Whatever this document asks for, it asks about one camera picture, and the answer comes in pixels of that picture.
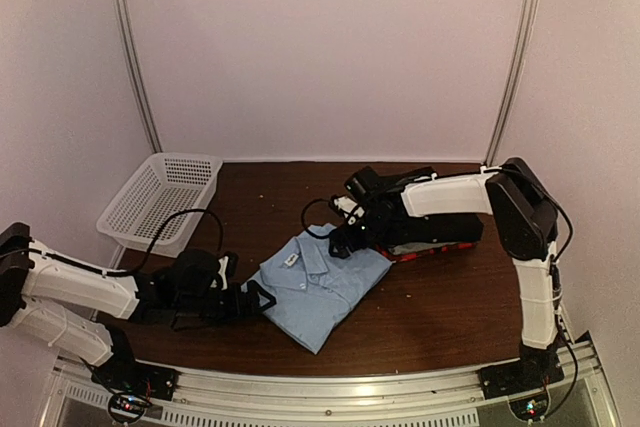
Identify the red plaid shirt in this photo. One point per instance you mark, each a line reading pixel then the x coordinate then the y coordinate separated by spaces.
pixel 414 256

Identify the aluminium frame post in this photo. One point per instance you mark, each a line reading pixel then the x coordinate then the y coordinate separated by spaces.
pixel 134 71
pixel 527 18

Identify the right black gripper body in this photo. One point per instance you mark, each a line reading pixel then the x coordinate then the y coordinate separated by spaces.
pixel 371 234

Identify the right aluminium frame post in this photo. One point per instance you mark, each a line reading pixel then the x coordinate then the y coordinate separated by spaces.
pixel 527 18

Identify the left aluminium frame post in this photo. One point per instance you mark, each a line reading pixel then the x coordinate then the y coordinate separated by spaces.
pixel 134 71

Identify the black shirt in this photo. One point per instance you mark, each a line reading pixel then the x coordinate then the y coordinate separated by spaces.
pixel 433 229

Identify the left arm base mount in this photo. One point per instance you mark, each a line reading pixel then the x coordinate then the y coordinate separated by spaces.
pixel 131 394

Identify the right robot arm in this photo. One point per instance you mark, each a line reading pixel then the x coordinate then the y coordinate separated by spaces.
pixel 422 209

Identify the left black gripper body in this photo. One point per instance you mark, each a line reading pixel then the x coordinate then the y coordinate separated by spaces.
pixel 190 306

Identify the light blue long sleeve shirt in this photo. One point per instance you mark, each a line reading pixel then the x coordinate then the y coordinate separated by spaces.
pixel 314 291

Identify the white plastic laundry basket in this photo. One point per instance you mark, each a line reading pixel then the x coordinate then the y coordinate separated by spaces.
pixel 165 183

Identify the front aluminium rail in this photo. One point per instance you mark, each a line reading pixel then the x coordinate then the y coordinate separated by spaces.
pixel 452 397

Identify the grey shirt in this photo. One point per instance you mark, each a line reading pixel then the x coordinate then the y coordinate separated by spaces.
pixel 415 247

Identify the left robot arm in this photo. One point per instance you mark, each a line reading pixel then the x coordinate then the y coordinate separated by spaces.
pixel 38 284

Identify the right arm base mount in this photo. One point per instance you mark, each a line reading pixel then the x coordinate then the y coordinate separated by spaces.
pixel 527 390

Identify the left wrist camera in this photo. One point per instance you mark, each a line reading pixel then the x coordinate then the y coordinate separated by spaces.
pixel 227 265

